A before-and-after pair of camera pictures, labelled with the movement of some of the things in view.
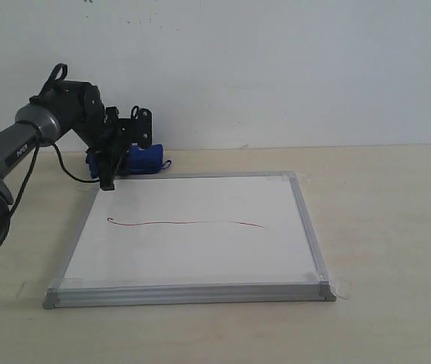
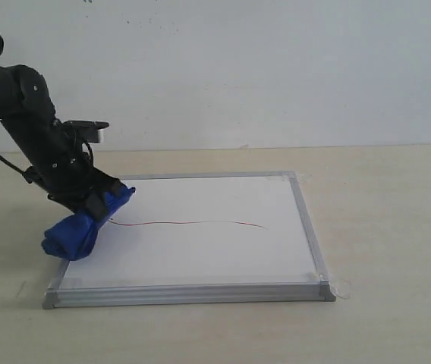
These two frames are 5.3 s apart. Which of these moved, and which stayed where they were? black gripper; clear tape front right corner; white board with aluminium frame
Moved: black gripper
Stayed: white board with aluminium frame; clear tape front right corner
